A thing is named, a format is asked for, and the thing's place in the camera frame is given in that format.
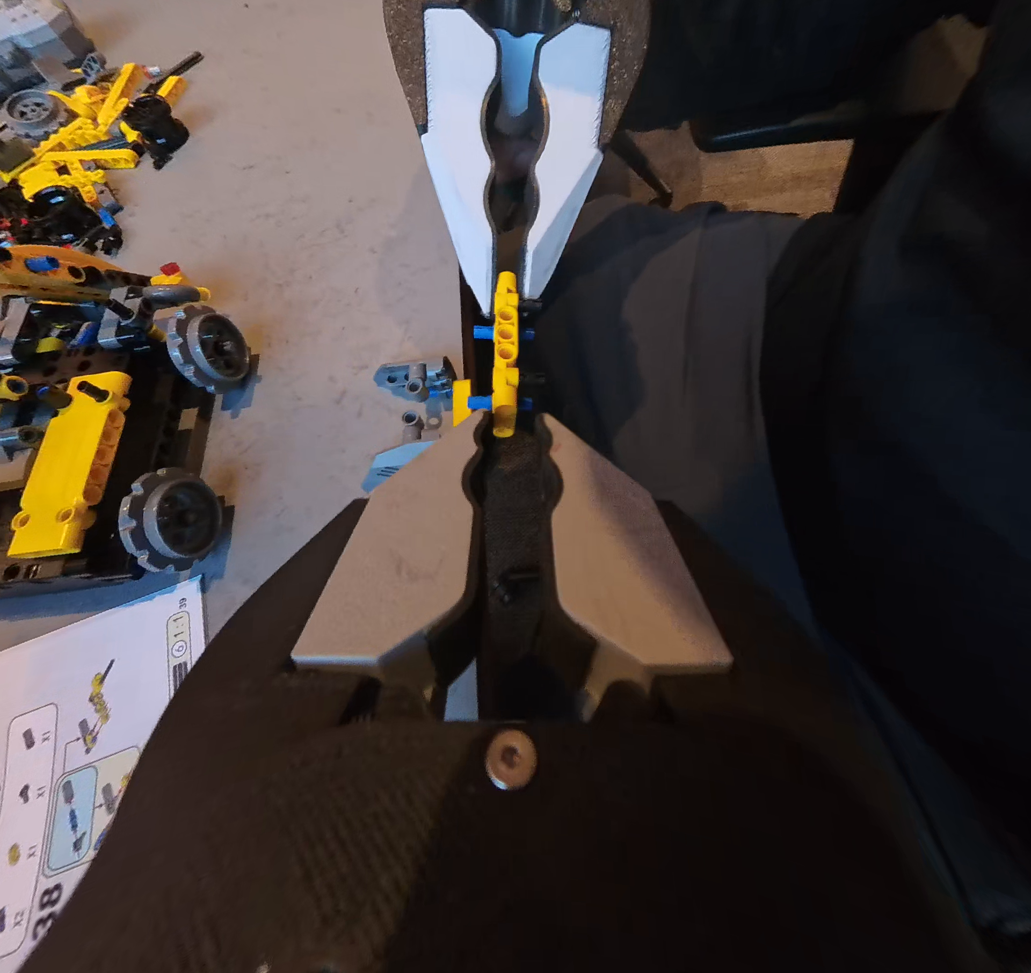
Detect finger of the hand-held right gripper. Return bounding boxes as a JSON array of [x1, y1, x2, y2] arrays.
[[519, 18, 613, 299], [419, 5, 504, 320]]

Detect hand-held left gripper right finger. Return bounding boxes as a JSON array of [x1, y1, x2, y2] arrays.
[[535, 411, 734, 720]]

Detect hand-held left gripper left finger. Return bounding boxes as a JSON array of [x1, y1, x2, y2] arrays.
[[290, 413, 494, 700]]

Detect grey brick bucket assembly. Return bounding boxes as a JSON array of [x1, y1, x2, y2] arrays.
[[361, 357, 484, 497]]

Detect yellow brick panel with pins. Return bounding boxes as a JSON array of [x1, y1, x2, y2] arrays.
[[467, 271, 539, 436]]

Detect black office chair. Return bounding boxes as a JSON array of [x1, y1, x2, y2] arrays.
[[608, 95, 871, 209]]

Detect white building instruction booklet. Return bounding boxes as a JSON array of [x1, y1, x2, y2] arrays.
[[0, 574, 209, 966]]

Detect yellow black brick vehicle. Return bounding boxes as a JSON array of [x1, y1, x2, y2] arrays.
[[0, 244, 263, 587]]

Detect pile of loose brick pieces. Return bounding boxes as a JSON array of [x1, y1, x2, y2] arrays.
[[0, 50, 202, 253]]

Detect grey battery box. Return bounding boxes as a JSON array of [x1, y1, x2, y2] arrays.
[[0, 0, 98, 100]]

